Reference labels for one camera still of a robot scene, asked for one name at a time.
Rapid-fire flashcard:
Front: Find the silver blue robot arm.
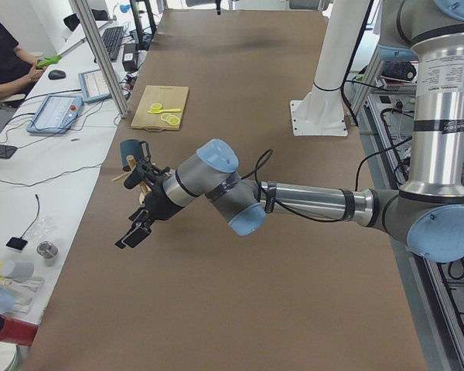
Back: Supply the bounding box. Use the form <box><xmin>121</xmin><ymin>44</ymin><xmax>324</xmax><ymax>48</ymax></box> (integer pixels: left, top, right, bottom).
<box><xmin>117</xmin><ymin>1</ymin><xmax>464</xmax><ymax>263</ymax></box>

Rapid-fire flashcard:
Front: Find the black keyboard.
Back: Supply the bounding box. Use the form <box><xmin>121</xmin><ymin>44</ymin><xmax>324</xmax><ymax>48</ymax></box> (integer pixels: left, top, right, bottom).
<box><xmin>101</xmin><ymin>26</ymin><xmax>125</xmax><ymax>61</ymax></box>

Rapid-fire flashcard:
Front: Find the wooden cutting board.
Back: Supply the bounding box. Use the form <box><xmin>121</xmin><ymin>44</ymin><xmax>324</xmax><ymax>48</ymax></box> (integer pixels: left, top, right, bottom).
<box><xmin>131</xmin><ymin>85</ymin><xmax>189</xmax><ymax>131</ymax></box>

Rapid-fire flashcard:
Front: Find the black computer mouse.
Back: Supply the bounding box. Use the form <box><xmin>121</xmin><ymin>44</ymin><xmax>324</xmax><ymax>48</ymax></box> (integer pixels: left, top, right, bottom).
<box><xmin>48</xmin><ymin>70</ymin><xmax>67</xmax><ymax>80</ymax></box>

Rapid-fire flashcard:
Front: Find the blue teach pendant tablet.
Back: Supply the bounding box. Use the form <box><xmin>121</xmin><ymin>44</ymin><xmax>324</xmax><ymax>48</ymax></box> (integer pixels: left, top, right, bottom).
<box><xmin>26</xmin><ymin>94</ymin><xmax>84</xmax><ymax>135</ymax></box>
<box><xmin>78</xmin><ymin>69</ymin><xmax>111</xmax><ymax>104</ymax></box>

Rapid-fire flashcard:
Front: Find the black power adapter box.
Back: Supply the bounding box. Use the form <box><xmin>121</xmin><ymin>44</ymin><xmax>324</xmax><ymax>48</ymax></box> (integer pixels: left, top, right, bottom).
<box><xmin>122</xmin><ymin>43</ymin><xmax>138</xmax><ymax>72</ymax></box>

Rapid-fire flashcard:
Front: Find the grey cup on tray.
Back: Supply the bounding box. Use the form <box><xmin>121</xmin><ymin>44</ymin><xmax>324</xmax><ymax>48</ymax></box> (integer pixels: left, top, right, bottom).
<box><xmin>0</xmin><ymin>260</ymin><xmax>34</xmax><ymax>282</ymax></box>

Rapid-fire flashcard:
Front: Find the dark blue mug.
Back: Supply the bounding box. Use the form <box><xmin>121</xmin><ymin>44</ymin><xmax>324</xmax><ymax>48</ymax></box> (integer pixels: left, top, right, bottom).
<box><xmin>120</xmin><ymin>139</ymin><xmax>144</xmax><ymax>172</ymax></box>

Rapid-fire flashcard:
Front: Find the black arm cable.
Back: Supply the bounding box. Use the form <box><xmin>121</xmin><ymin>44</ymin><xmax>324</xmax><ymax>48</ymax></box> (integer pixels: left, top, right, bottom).
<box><xmin>239</xmin><ymin>148</ymin><xmax>353</xmax><ymax>223</ymax></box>

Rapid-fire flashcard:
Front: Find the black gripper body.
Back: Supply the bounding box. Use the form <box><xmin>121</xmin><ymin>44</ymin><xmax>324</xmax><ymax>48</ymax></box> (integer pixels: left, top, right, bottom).
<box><xmin>145</xmin><ymin>181</ymin><xmax>183</xmax><ymax>223</ymax></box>

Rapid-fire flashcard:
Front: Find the aluminium frame post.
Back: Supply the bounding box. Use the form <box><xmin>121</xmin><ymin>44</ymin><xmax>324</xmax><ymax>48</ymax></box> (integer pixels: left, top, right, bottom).
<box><xmin>72</xmin><ymin>0</ymin><xmax>128</xmax><ymax>118</ymax></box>

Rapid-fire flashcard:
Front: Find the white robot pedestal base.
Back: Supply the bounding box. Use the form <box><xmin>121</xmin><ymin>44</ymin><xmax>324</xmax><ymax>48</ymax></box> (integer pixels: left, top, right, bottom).
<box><xmin>290</xmin><ymin>0</ymin><xmax>373</xmax><ymax>137</ymax></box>

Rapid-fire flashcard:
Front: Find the small black square pad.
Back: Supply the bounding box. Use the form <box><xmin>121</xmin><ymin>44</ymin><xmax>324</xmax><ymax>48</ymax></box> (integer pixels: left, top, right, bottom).
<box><xmin>6</xmin><ymin>237</ymin><xmax>28</xmax><ymax>251</ymax></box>

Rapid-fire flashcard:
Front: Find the red cylinder bottle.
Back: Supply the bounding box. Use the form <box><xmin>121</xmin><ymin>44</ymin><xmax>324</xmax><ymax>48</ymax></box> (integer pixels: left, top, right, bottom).
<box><xmin>0</xmin><ymin>315</ymin><xmax>39</xmax><ymax>346</ymax></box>

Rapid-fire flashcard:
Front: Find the small metal cup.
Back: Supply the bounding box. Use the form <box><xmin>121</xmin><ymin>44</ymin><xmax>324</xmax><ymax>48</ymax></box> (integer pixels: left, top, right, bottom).
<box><xmin>36</xmin><ymin>241</ymin><xmax>58</xmax><ymax>267</ymax></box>

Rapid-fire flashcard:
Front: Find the wooden cup storage rack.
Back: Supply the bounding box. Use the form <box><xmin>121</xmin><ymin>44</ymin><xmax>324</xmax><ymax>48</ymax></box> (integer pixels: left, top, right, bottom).
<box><xmin>112</xmin><ymin>154</ymin><xmax>150</xmax><ymax>206</ymax></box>

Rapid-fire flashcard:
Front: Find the seated person in black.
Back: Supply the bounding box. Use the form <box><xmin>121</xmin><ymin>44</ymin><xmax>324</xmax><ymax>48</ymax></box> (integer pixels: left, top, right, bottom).
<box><xmin>0</xmin><ymin>23</ymin><xmax>45</xmax><ymax>100</ymax></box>

